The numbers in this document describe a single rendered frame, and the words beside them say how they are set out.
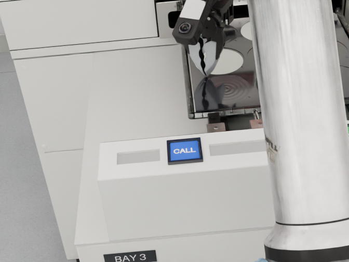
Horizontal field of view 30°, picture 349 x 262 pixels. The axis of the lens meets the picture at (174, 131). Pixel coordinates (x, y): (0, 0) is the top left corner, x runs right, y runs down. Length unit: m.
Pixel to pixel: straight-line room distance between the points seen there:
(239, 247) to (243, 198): 0.12
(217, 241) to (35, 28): 0.73
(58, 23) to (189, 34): 0.49
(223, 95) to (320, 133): 0.64
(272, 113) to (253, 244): 0.51
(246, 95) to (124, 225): 0.37
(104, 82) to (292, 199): 0.90
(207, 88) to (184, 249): 0.34
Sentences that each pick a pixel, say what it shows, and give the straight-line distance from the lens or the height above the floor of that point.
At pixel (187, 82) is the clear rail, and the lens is 1.31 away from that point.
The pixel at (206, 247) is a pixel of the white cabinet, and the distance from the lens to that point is 1.14.
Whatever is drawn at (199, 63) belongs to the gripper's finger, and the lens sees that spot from 1.30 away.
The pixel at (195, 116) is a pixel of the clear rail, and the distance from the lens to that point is 1.22.
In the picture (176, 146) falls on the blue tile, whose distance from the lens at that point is 1.06.
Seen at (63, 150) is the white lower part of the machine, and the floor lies 0.52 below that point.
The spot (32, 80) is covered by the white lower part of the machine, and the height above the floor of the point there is 0.76.
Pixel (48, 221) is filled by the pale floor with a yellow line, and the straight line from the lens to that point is 2.37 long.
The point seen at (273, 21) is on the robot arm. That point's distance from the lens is 0.66.
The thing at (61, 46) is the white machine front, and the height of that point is 0.84.
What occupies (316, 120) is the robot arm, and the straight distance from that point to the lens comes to 0.65.
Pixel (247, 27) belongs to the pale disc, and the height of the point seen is 0.90.
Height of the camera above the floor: 1.63
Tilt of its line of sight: 38 degrees down
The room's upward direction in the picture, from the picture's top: 6 degrees counter-clockwise
